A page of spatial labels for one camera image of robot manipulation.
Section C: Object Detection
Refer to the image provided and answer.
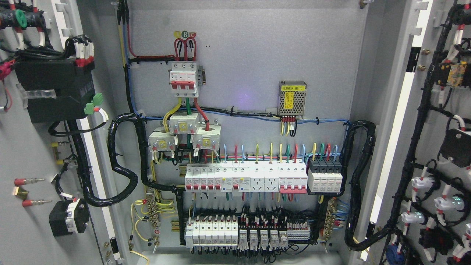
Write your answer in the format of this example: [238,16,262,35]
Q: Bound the white current transformers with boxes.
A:
[148,112,222,153]

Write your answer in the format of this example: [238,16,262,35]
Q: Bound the perforated metal power supply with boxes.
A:
[278,81,307,116]

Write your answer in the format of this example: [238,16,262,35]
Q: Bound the white socket breaker row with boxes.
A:
[184,161,307,196]

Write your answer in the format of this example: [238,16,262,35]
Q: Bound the black surge protector module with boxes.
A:
[307,159,345,197]

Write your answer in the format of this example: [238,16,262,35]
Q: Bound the black cable conduit right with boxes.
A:
[340,120,390,252]

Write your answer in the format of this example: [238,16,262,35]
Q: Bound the red white main breaker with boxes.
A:
[169,61,200,98]

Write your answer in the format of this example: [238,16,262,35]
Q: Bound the black cable conduit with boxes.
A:
[72,113,184,207]
[340,120,390,252]

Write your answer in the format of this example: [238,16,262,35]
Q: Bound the black cable conduit left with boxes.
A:
[72,113,184,207]

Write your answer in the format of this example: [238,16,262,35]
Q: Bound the grey cabinet door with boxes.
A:
[345,0,470,265]
[1,0,131,265]

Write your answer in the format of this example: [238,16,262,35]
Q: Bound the white rotary selector switch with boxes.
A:
[49,198,90,237]

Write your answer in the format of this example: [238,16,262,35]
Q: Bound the black digital power meter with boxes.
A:
[14,58,95,123]

